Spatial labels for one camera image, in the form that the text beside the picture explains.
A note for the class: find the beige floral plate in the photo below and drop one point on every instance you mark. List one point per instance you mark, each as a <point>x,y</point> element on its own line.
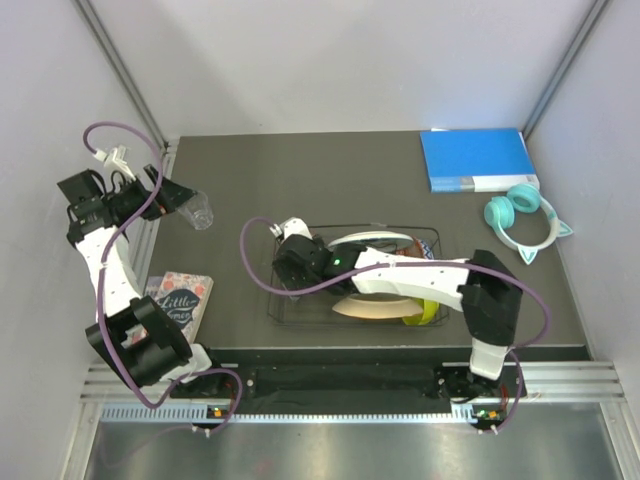
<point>377,306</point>

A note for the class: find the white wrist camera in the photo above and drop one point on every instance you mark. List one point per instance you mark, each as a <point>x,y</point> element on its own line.
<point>290,227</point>
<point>114,160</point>

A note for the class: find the red blue patterned bowl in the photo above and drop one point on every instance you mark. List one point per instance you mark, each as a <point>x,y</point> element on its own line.
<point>419,249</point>

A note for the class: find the teal cat-ear headphones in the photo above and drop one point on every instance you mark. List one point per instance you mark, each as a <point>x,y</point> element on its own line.
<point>500,215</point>

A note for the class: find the black wire dish rack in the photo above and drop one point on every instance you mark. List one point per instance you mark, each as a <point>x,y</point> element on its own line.
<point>356,269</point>

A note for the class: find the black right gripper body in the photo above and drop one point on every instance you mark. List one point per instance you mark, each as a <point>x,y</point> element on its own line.
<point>288,276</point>

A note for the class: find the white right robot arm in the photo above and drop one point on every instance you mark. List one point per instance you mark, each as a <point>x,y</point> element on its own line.
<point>490,306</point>

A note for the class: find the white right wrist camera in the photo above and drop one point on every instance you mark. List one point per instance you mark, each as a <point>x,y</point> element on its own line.
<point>290,227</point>

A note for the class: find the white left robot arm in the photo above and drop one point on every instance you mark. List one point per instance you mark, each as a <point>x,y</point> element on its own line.
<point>134,336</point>

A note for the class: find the clear glass cup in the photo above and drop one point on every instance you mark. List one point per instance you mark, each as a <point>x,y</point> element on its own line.
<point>197,211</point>

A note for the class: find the Little Women book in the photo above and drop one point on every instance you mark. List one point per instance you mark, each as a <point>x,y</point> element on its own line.
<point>183,297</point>

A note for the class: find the lime green bowl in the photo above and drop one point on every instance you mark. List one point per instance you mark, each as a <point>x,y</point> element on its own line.
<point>428,311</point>

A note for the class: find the blue clip file folder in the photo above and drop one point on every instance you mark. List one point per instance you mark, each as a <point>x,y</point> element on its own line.
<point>476,160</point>

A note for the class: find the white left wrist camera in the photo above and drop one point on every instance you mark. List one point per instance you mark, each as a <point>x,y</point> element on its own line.
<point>114,160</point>

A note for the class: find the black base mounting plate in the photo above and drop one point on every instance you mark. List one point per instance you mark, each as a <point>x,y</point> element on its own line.
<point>421,381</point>

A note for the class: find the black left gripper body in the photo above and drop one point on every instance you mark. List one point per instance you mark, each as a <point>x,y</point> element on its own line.
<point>130,201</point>

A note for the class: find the white watermelon plate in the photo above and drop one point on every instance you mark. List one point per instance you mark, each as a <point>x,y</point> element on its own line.
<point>387,241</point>

